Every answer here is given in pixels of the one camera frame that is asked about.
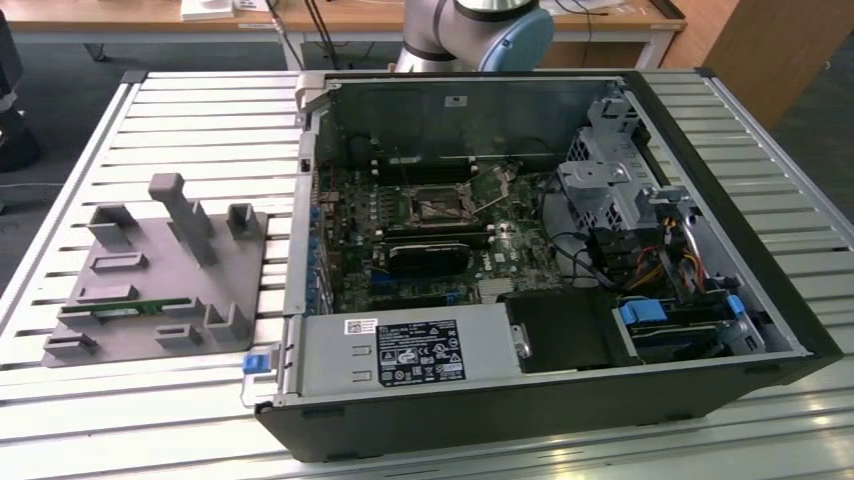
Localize CPU socket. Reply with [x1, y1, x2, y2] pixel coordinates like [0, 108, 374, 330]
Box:
[406, 185, 480, 226]

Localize thin metal locking lever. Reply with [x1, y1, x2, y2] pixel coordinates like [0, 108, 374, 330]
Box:
[474, 188, 517, 214]

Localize green motherboard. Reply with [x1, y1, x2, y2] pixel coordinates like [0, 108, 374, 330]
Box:
[311, 159, 584, 314]

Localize silver chipset heat sink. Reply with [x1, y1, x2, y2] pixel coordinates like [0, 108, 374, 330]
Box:
[478, 278, 517, 302]

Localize metal socket cover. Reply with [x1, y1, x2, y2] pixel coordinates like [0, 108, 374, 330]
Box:
[470, 160, 529, 201]

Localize grey power supply with label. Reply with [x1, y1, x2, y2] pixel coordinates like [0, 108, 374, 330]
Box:
[291, 303, 524, 397]

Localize black plastic shroud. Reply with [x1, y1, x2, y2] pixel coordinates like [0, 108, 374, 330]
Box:
[500, 288, 644, 375]

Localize silver metal drive cage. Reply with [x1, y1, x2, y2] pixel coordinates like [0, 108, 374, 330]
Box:
[556, 93, 670, 239]

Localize blue case latch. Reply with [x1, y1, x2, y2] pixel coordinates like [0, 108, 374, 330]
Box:
[242, 352, 281, 377]

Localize hard disk in blue carrier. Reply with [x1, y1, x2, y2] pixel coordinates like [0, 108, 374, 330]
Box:
[614, 295, 736, 362]

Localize black open PC case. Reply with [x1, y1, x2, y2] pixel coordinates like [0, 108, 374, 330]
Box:
[253, 68, 844, 464]

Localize grey parts rack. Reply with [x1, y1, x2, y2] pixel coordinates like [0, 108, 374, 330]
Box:
[41, 172, 273, 370]

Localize green RAM stick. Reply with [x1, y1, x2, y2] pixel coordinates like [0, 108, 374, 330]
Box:
[90, 298, 194, 318]

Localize white papers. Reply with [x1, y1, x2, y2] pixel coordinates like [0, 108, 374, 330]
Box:
[552, 0, 626, 14]

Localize white box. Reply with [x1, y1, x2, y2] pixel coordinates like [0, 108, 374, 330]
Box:
[181, 0, 241, 22]

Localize brown wooden cabinet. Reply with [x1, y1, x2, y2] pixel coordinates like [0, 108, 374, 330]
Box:
[666, 0, 854, 132]

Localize black cable loop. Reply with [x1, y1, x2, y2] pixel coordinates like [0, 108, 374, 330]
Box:
[544, 227, 620, 289]

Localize coloured wire bundle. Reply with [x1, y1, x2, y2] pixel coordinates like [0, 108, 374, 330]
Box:
[626, 213, 710, 297]

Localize hanging dark cables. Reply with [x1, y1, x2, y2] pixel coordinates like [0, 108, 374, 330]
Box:
[266, 0, 379, 69]

